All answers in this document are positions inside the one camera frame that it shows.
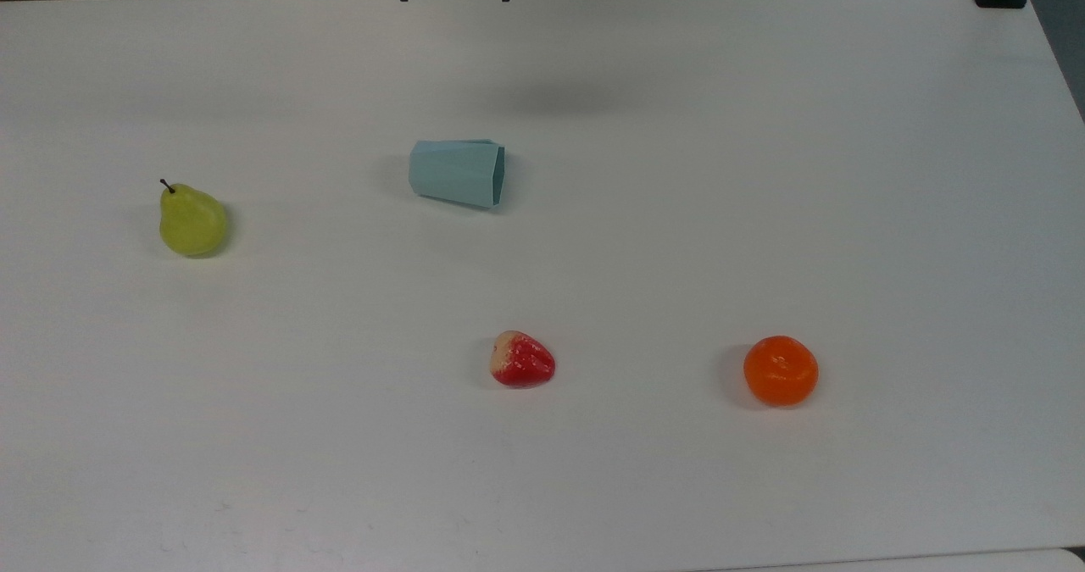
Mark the light blue faceted mug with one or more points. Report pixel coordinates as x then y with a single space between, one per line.
453 172

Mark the red white strawberry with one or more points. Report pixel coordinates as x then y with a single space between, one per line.
525 360

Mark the orange mandarin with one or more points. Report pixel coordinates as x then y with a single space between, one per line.
781 371

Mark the green yellow pear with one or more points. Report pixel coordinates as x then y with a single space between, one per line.
191 224

